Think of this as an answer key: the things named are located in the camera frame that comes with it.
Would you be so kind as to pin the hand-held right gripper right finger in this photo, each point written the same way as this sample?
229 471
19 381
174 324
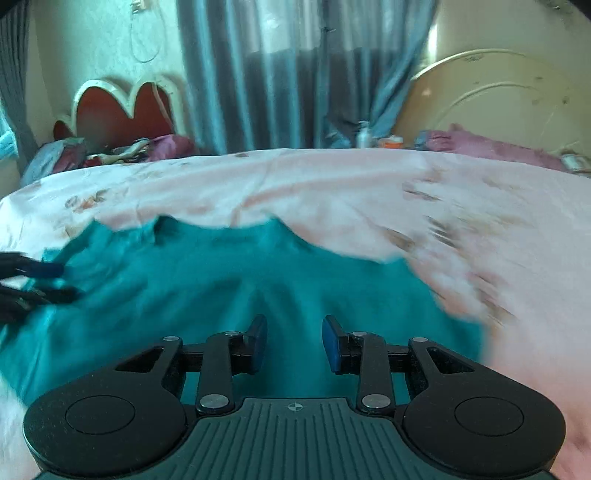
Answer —
330 344

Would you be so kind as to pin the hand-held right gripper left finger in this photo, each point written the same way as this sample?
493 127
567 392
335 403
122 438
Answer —
258 344

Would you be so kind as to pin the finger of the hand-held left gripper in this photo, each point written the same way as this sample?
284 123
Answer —
51 296
44 270

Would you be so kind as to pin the teal long-sleeve sweatshirt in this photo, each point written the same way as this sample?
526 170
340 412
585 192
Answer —
207 286

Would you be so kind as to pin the pile of crumpled clothes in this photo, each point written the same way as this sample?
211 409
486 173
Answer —
122 154

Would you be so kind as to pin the blue and pink pillows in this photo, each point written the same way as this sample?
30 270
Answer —
51 159

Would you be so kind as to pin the pink floral bedsheet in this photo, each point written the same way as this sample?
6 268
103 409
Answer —
323 194

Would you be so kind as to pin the red heart-shaped headboard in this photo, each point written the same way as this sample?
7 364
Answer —
115 115

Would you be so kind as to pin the grey side curtain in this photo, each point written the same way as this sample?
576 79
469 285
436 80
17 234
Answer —
16 101

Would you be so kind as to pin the magenta pillow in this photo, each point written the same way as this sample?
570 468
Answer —
173 146

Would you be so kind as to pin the white bottle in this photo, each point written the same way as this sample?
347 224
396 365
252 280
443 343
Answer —
364 136

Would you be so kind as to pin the orange and white container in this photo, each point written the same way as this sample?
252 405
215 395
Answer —
391 142

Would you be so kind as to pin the purple pillow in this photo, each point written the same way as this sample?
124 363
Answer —
489 147

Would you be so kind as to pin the blue-grey patterned curtain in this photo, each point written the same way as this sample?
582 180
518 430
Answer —
286 74

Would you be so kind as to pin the cream round headboard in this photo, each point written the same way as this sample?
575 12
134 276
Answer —
498 101

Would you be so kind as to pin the white wall charger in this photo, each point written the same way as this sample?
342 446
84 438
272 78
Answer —
138 6

